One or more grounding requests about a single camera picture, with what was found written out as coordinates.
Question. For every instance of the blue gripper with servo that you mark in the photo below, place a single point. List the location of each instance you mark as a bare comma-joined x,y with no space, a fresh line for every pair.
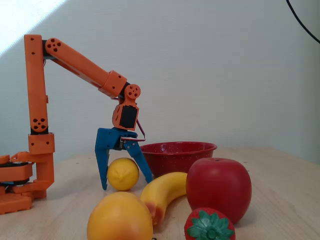
109,138

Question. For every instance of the yellow orange toy peach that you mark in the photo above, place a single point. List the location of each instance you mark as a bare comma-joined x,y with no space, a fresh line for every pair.
120,217

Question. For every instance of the red toy apple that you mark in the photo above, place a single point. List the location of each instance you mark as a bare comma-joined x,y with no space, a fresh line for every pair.
218,187

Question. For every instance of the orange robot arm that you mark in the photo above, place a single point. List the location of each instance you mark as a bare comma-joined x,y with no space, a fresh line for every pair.
35,87

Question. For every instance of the red toy strawberry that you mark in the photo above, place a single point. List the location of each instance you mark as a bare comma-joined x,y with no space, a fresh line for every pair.
208,226

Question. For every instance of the red speckled bowl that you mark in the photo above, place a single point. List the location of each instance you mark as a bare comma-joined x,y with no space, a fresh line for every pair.
175,160

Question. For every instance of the yellow toy banana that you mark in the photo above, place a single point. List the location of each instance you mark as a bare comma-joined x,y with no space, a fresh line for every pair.
165,190

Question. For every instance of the yellow toy lemon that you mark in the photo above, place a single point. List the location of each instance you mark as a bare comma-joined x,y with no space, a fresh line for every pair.
123,173

